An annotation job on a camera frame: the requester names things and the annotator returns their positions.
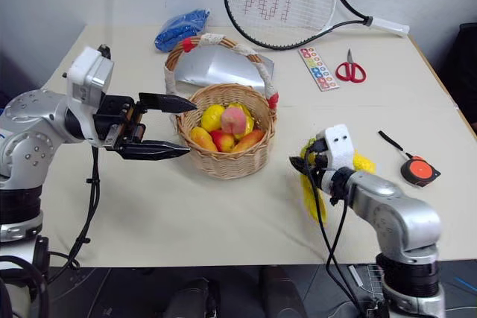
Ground small yellow orange mango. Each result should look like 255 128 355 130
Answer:
190 127 218 153

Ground red handled scissors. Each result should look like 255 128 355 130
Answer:
335 48 367 83

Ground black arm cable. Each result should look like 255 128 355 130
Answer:
47 145 102 284
304 146 373 318

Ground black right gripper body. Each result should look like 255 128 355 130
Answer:
305 138 329 171

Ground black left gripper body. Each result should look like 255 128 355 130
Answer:
92 95 148 150

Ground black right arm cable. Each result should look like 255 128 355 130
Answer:
304 146 373 318

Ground long orange red mango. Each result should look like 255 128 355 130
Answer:
230 129 266 153

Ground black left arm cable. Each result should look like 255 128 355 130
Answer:
47 145 102 284

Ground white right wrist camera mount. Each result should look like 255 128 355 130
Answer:
323 124 356 172

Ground yellow lemon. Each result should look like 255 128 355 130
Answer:
200 104 227 133

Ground blue plastic bag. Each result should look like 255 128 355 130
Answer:
154 8 211 53

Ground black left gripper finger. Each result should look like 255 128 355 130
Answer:
118 139 192 162
138 92 198 114

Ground yellow mesh net bag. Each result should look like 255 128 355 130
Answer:
299 138 376 226

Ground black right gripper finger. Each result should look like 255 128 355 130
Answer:
289 156 310 176

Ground pink peach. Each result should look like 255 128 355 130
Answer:
221 106 247 136

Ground black white tennis racket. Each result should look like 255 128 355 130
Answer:
223 0 411 52

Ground silver foil bag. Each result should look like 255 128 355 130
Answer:
174 42 276 90

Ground red apple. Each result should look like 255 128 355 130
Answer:
209 130 236 153

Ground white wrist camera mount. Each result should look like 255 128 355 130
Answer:
66 45 115 115
323 124 356 172

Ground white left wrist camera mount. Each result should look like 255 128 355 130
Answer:
66 45 115 115

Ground orange black tape measure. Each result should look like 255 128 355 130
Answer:
377 130 442 188

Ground wicker basket with handle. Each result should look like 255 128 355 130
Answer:
164 34 279 180

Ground colourful sticker strip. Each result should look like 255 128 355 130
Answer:
298 47 341 92

